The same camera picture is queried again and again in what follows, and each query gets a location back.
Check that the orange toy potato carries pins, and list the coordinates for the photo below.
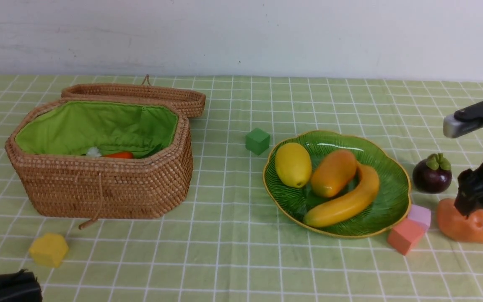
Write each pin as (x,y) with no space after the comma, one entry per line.
(458,227)

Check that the dark purple toy mangosteen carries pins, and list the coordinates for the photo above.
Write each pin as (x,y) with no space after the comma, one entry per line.
(433,174)

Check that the yellow toy banana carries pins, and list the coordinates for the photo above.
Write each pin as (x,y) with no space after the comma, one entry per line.
(352,203)

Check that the orange yellow toy mango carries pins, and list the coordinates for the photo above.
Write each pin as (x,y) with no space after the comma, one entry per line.
(333,173)

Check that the yellow toy lemon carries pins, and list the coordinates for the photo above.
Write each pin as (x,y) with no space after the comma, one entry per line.
(293,165)

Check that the orange toy carrot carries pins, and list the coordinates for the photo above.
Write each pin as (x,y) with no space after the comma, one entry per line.
(125,152)

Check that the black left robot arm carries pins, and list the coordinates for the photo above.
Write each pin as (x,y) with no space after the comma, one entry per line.
(22,286)

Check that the light purple foam cube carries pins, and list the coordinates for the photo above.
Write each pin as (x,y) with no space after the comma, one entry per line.
(420,215)

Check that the salmon pink foam cube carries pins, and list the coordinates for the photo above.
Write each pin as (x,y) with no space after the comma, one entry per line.
(405,236)

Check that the green leaf-shaped glass plate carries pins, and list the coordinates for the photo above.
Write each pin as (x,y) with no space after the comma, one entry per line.
(390,207)

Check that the green foam cube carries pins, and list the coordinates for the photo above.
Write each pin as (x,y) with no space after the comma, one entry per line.
(257,141)

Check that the green checkered tablecloth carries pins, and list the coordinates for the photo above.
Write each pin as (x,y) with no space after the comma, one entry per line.
(228,242)

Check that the woven wicker basket lid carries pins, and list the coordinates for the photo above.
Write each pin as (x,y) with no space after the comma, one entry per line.
(188,102)

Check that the white tag inside basket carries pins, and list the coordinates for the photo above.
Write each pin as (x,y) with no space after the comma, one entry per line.
(93,152)

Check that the woven wicker basket green lining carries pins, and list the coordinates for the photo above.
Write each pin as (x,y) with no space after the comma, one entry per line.
(48,152)

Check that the yellow foam block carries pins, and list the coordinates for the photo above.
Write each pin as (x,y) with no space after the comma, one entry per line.
(49,250)

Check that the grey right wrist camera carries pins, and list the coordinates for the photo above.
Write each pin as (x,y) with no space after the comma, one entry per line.
(463,121)

